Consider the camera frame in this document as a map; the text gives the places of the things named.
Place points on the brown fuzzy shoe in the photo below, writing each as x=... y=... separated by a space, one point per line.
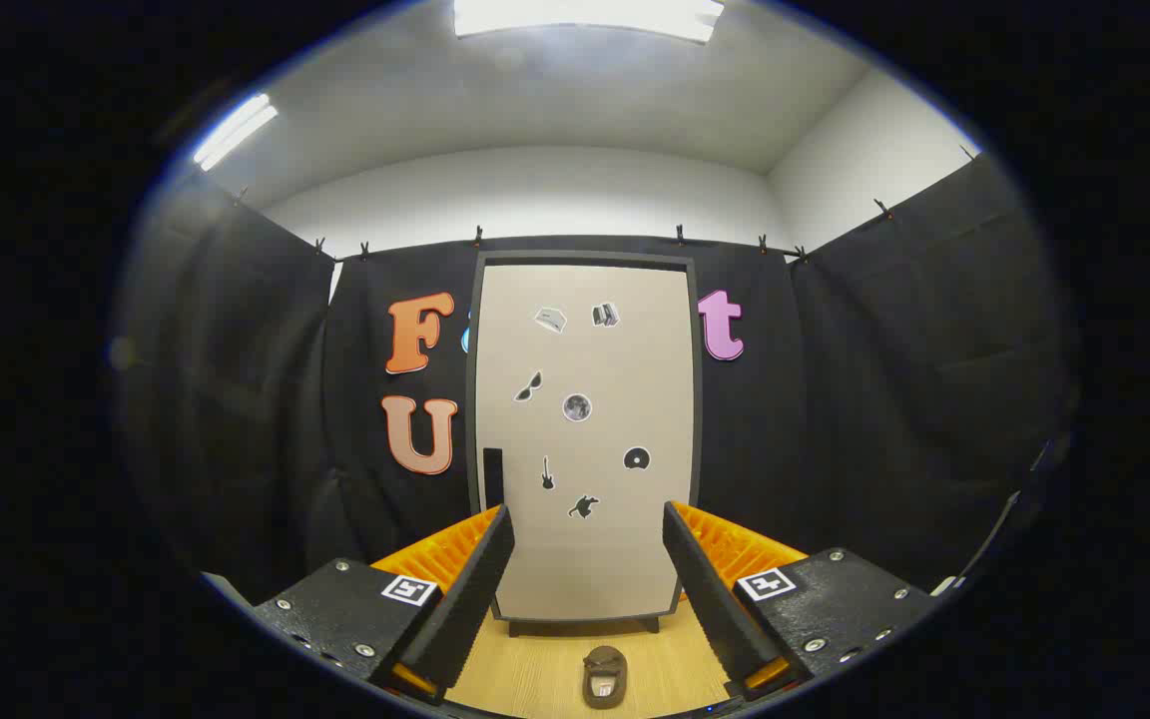
x=605 y=664

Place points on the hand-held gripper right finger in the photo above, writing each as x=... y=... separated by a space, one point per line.
x=710 y=599

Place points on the dark and white equipment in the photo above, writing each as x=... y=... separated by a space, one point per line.
x=946 y=585

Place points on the narrow ceiling light strip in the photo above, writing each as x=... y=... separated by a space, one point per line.
x=234 y=132

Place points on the black backdrop cloth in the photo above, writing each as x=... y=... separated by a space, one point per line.
x=835 y=399

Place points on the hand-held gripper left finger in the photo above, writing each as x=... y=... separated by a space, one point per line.
x=470 y=599

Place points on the row of black cloth clips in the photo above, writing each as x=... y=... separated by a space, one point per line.
x=680 y=236

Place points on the dark grey shoe cabinet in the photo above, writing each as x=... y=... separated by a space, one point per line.
x=585 y=257

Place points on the beige shoe cabinet door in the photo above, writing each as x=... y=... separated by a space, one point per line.
x=585 y=559

